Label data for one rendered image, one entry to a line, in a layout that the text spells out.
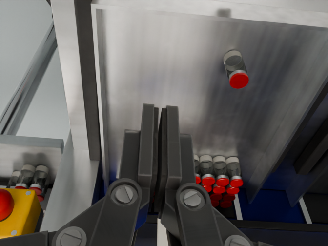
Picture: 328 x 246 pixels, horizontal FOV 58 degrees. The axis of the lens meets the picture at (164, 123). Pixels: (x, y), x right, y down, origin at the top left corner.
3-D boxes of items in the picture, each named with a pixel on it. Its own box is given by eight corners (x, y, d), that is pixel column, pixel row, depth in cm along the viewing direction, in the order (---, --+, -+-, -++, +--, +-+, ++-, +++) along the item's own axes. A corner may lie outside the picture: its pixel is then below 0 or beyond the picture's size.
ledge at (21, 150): (72, 185, 59) (70, 194, 57) (4, 180, 58) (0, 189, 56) (63, 138, 49) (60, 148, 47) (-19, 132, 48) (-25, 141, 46)
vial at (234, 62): (238, 66, 36) (245, 88, 33) (221, 64, 36) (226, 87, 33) (244, 50, 34) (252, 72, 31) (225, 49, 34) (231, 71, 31)
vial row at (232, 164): (236, 164, 50) (241, 188, 47) (130, 157, 49) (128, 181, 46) (240, 156, 49) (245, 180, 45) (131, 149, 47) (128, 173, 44)
